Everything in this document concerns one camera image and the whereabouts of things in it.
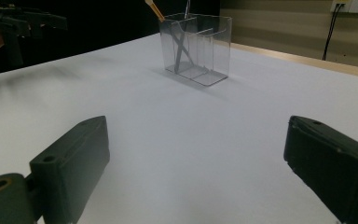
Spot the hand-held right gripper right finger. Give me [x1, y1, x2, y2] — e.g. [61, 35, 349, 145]
[282, 115, 358, 224]

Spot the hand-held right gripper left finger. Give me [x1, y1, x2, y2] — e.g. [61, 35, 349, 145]
[29, 115, 111, 224]

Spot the black brush with copper ferrule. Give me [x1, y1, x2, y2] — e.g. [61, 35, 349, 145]
[145, 0, 198, 68]

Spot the clear plastic organizer box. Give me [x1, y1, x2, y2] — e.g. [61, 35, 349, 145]
[158, 12, 233, 88]

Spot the wooden table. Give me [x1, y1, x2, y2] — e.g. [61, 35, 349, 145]
[229, 41, 358, 80]

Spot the white table sheet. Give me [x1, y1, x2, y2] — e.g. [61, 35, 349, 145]
[0, 32, 358, 224]

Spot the black power cable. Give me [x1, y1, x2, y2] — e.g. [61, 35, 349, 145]
[322, 3, 340, 62]

